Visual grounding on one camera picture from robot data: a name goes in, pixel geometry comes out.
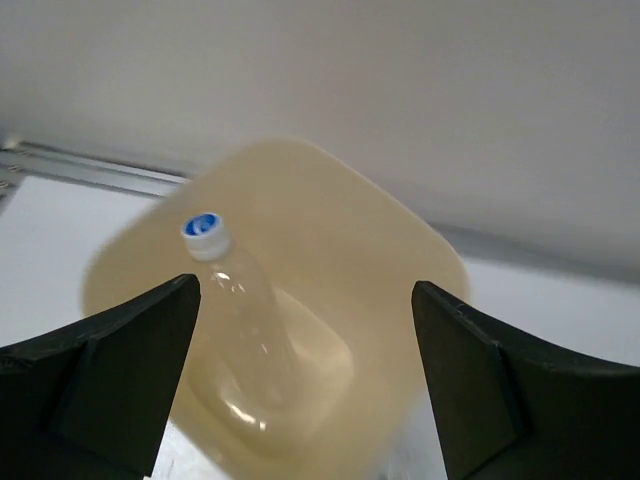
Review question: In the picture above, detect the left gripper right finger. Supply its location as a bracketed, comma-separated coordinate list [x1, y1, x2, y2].
[411, 281, 639, 479]

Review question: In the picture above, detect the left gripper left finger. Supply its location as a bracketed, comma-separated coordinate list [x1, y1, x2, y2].
[1, 274, 201, 479]

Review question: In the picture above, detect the clear bottle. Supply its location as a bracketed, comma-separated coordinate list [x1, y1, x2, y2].
[181, 212, 302, 442]

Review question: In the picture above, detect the beige plastic bin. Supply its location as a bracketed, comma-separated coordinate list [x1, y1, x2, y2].
[83, 139, 469, 479]

